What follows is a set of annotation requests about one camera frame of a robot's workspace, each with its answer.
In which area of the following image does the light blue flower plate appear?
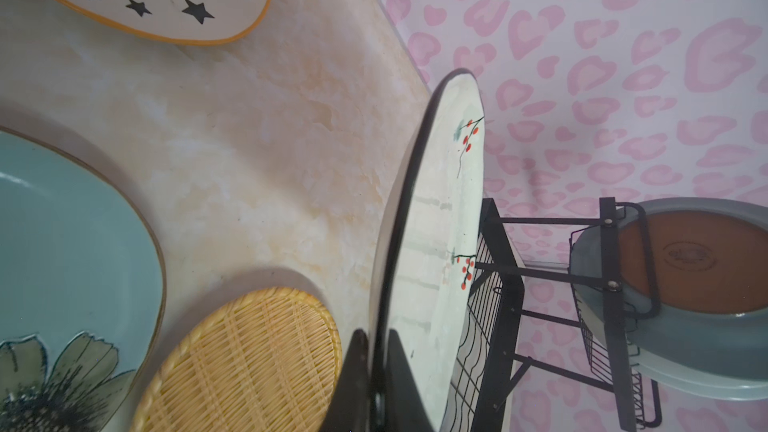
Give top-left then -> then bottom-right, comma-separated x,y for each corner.
1,128 -> 166,431

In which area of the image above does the orange woven plate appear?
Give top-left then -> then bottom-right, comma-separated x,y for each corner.
131,287 -> 342,431

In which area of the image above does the large grey-green plate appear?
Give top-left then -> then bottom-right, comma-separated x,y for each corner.
568,196 -> 768,402

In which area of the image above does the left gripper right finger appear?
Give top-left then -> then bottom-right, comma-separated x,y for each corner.
383,329 -> 434,432

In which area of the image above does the black wire dish rack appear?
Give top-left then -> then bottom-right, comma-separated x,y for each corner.
441,198 -> 663,431

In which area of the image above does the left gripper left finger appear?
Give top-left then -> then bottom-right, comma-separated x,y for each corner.
319,329 -> 369,432

